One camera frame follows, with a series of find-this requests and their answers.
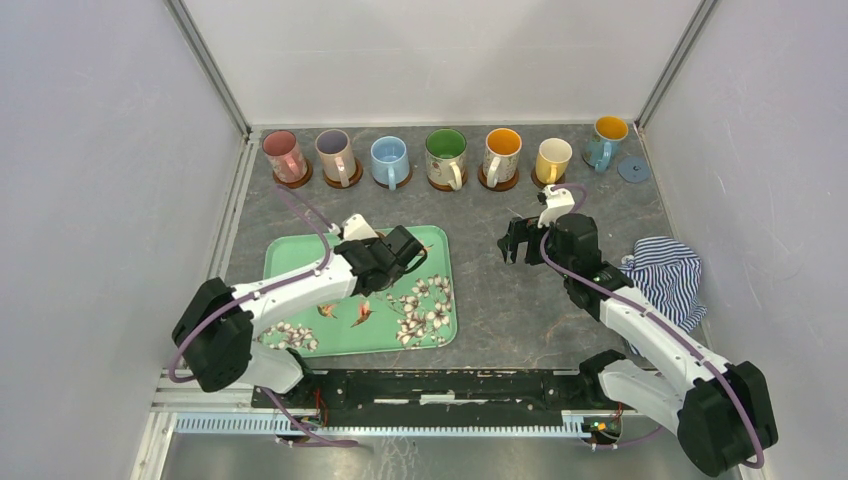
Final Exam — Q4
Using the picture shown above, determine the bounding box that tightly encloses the dark wooden coaster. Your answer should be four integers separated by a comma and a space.
531, 169, 565, 189

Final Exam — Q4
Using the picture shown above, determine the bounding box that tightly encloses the cream yellow-handled mug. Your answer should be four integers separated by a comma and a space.
534, 138, 573, 182

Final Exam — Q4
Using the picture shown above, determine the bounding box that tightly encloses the orange interior mug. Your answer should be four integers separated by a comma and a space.
481, 128, 522, 187

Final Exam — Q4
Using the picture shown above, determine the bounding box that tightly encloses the blue round coaster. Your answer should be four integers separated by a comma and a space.
617, 155, 652, 184

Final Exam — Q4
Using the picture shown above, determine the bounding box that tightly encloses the blue orange-interior mug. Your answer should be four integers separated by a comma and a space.
582, 116, 629, 173

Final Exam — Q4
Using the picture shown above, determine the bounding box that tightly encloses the light blue mug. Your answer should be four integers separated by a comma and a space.
370, 136, 411, 187

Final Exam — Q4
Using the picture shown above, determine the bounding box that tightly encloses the green interior floral mug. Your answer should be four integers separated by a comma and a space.
425, 128, 467, 184

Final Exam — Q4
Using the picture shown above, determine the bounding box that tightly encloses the purple interior mug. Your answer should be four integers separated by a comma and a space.
315, 129, 356, 186

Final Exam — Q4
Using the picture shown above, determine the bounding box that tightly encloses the pink mug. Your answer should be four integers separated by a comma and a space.
262, 130, 310, 182

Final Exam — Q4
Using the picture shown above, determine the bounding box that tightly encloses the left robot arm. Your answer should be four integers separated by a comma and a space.
169, 226, 426, 408

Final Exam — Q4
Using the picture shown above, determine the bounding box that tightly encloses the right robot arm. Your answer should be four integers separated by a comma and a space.
497, 213, 778, 477

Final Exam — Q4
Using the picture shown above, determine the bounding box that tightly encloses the green floral tray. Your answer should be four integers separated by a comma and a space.
255, 225, 458, 358

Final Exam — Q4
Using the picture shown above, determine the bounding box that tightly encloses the blue striped cloth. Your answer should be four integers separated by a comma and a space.
619, 236, 707, 334

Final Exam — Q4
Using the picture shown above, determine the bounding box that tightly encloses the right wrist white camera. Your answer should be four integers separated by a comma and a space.
537, 184, 575, 228

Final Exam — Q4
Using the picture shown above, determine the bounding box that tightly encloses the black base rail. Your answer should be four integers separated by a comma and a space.
281, 369, 619, 427

